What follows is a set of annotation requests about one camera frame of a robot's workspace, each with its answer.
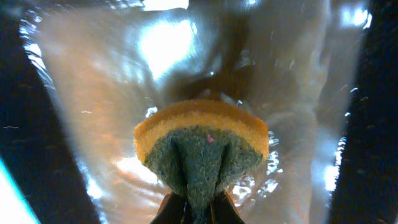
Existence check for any green yellow sponge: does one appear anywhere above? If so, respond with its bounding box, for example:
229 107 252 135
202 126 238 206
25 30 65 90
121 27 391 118
133 100 269 223

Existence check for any black water basin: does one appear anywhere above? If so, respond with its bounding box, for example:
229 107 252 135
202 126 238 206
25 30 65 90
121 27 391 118
1 1 397 223

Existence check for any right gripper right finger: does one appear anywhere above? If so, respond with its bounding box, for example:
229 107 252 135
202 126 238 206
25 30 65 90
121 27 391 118
210 191 244 224

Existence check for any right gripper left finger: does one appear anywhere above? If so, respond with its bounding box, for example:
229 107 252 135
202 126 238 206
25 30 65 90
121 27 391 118
150 192 188 224

